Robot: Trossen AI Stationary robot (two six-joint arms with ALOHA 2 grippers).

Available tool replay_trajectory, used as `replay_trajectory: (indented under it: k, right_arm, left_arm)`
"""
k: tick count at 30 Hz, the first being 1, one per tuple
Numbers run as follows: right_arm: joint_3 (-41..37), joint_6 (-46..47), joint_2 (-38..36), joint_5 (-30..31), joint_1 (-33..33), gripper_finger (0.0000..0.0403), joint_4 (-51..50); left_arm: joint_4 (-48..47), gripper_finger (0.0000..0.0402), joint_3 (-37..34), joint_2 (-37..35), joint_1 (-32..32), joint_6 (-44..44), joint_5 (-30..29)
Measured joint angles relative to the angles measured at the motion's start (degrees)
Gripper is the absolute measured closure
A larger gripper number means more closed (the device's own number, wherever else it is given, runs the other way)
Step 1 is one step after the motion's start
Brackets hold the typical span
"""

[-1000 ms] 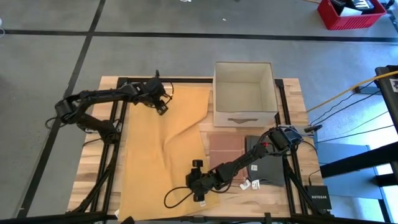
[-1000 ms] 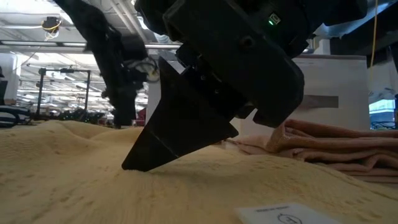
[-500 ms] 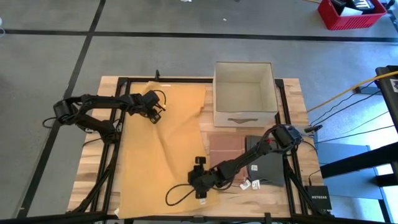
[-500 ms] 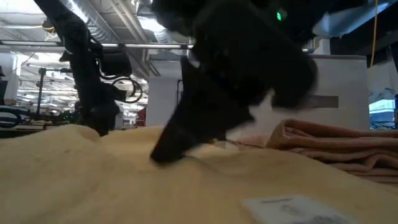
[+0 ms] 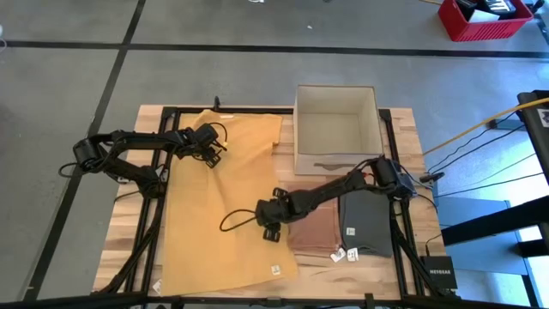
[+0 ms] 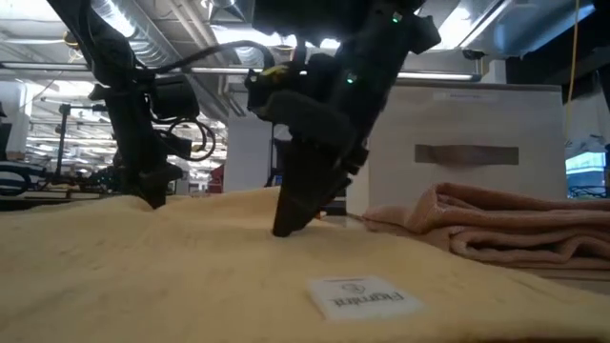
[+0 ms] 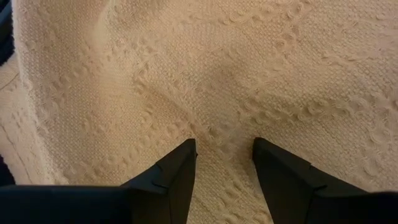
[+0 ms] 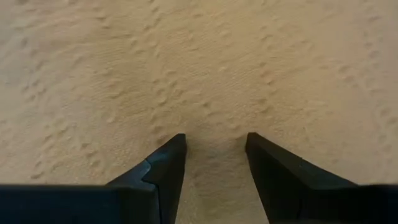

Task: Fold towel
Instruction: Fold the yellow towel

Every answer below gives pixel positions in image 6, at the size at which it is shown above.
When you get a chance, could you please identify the blue-lit screen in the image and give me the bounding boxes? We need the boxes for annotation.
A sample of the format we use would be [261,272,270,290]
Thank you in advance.
[565,151,607,176]

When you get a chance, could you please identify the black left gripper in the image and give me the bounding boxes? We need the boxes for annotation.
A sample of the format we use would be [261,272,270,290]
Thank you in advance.
[90,71,201,211]

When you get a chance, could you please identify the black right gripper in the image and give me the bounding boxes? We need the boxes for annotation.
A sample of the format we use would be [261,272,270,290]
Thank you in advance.
[245,52,371,238]

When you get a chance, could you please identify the small white tag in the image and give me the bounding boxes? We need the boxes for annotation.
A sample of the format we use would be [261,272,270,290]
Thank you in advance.
[306,274,425,321]

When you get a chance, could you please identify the pink checked towel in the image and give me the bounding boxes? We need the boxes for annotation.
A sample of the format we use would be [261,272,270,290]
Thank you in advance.
[361,182,610,271]

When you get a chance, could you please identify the beige fabric storage box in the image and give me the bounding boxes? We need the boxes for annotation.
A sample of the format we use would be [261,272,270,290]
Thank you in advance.
[346,79,569,216]

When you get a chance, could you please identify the red background object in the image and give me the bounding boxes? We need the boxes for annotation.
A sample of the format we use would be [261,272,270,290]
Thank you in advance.
[208,164,225,194]

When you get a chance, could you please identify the yellow cable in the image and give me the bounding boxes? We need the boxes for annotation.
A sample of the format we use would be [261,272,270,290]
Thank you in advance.
[564,0,581,139]

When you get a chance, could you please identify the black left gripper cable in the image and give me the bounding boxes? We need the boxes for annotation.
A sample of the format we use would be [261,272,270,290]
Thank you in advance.
[161,116,217,163]

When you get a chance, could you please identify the black background camera rig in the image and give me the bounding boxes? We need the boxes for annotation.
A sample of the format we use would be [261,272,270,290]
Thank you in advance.
[40,102,118,196]

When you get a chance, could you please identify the yellow towel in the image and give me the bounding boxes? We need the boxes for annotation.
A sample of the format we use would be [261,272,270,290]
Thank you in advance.
[0,186,610,343]

